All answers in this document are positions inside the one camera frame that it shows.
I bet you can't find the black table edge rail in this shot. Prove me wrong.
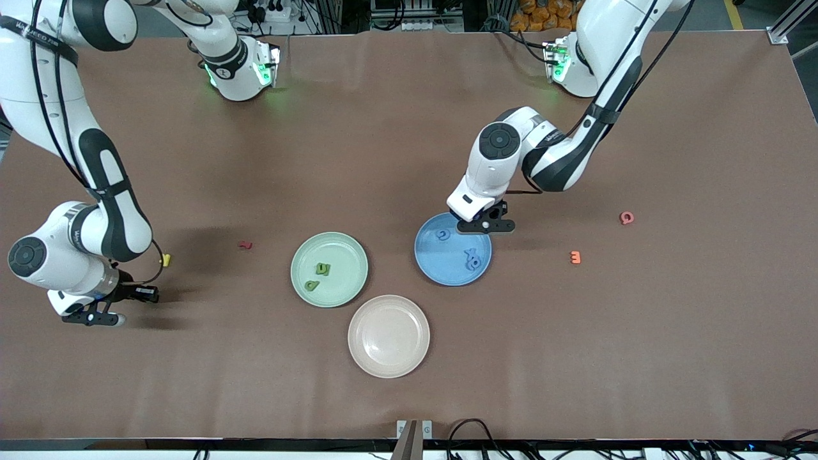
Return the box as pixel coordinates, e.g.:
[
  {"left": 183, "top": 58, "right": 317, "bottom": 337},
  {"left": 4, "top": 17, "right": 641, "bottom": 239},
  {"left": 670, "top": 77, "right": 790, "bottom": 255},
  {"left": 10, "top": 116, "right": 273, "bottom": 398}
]
[{"left": 0, "top": 438, "right": 818, "bottom": 452}]

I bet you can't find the black cable bundle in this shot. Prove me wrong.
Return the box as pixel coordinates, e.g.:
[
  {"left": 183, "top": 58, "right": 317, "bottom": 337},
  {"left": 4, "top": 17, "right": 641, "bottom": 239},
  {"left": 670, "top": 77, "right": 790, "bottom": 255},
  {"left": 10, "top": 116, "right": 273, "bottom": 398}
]
[{"left": 446, "top": 418, "right": 512, "bottom": 460}]

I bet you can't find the blue plate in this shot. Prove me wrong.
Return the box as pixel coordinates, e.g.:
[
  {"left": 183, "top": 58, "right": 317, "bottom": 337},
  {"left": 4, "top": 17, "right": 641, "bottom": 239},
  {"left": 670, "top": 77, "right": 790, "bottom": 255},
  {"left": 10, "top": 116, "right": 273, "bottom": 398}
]
[{"left": 414, "top": 212, "right": 493, "bottom": 287}]

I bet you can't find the white power strip with plugs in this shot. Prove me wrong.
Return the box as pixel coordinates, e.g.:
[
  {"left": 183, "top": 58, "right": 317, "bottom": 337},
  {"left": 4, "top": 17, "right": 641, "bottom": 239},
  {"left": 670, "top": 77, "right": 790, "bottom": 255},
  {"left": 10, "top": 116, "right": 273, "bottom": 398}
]
[{"left": 246, "top": 0, "right": 291, "bottom": 23}]

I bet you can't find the pale pink plate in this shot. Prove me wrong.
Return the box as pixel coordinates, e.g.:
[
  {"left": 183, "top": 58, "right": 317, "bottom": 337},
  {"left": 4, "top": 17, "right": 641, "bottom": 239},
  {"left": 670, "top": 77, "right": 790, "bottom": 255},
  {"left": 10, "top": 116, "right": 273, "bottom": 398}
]
[{"left": 348, "top": 295, "right": 431, "bottom": 380}]

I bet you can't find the silver metal bracket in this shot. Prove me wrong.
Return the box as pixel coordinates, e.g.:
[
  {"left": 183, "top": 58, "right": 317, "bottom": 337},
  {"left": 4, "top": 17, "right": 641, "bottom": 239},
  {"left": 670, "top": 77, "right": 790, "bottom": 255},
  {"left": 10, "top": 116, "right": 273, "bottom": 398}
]
[{"left": 391, "top": 420, "right": 433, "bottom": 460}]

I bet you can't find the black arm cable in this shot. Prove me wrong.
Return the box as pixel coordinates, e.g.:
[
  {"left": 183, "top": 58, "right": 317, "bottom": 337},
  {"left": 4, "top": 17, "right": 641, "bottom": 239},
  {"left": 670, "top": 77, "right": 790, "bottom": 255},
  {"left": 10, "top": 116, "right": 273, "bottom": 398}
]
[
  {"left": 29, "top": 0, "right": 165, "bottom": 286},
  {"left": 508, "top": 0, "right": 695, "bottom": 196}
]

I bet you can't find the light green plate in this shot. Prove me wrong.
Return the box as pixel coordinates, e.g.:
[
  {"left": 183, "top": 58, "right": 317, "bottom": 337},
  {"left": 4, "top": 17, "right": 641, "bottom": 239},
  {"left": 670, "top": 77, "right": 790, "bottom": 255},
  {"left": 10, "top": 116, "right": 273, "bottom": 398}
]
[{"left": 290, "top": 231, "right": 369, "bottom": 309}]

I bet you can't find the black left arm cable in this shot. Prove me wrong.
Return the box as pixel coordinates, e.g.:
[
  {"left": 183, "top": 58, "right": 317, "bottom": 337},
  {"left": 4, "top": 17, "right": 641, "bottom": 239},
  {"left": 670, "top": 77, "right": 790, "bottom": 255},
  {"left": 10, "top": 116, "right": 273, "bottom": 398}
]
[{"left": 508, "top": 0, "right": 695, "bottom": 196}]

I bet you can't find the aluminium frame profile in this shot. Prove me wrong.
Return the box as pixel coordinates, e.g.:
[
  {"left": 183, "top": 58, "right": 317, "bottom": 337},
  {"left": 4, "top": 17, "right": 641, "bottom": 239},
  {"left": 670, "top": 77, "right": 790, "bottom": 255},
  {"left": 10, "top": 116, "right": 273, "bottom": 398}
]
[{"left": 767, "top": 0, "right": 818, "bottom": 45}]

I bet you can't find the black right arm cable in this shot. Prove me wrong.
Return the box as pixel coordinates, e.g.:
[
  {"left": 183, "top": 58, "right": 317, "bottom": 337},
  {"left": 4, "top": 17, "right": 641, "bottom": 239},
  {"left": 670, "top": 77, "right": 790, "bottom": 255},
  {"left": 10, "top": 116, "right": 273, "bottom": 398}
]
[{"left": 29, "top": 0, "right": 165, "bottom": 286}]

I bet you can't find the pile of orange objects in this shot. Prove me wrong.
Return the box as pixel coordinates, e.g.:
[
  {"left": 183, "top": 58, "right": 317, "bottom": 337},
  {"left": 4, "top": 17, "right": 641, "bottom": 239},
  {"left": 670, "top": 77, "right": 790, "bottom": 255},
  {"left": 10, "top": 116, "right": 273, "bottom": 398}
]
[{"left": 510, "top": 0, "right": 592, "bottom": 33}]

